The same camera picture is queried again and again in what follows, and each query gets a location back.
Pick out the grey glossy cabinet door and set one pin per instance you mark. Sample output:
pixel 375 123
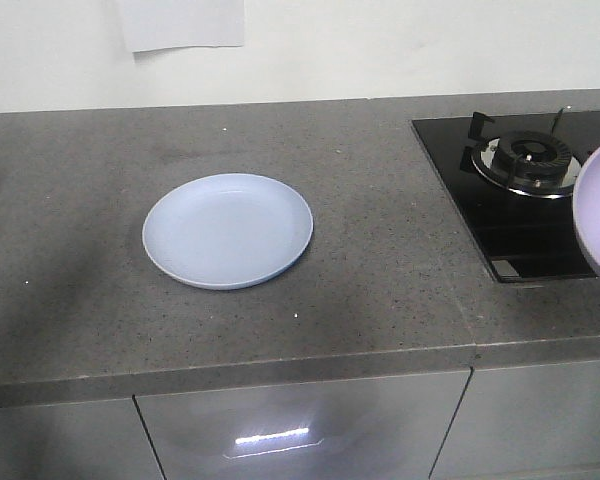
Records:
pixel 387 427

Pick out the black glass gas hob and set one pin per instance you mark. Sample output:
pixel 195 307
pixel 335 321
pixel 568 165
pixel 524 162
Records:
pixel 522 239

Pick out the gas burner with pan support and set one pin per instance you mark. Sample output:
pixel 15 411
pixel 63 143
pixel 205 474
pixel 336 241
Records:
pixel 523 162

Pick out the grey left cabinet door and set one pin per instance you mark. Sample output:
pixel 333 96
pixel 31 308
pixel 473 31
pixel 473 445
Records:
pixel 85 440

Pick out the grey right cabinet door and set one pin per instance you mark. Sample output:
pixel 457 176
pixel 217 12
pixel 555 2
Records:
pixel 525 420

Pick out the light blue plastic plate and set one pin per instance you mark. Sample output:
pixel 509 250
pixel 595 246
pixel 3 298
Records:
pixel 228 231

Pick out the white paper sheet on wall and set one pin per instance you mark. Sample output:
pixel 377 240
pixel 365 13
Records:
pixel 158 25

